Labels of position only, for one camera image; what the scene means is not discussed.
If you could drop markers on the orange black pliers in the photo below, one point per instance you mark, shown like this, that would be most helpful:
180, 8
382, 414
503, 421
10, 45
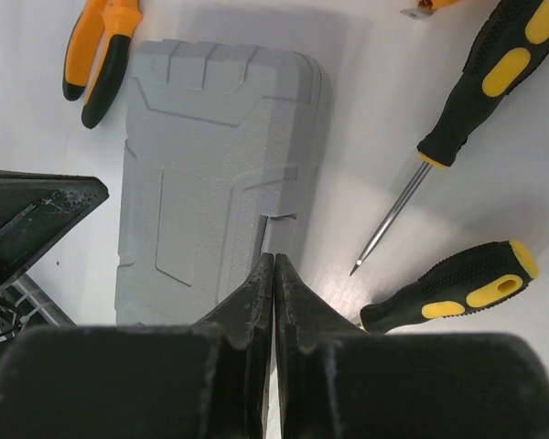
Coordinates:
97, 55

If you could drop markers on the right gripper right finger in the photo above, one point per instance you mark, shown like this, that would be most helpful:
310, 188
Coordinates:
321, 359

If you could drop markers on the orange tape measure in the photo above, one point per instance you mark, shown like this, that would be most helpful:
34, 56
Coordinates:
425, 8

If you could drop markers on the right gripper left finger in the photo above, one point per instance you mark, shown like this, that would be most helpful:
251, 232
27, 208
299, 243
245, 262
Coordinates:
231, 362

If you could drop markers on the black yellow screwdriver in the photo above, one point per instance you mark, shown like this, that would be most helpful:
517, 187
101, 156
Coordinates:
463, 284
510, 46

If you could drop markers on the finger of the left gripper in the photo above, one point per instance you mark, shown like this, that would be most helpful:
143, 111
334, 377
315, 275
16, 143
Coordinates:
36, 211

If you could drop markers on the grey plastic tool case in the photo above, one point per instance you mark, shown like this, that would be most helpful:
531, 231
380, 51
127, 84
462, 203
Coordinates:
221, 162

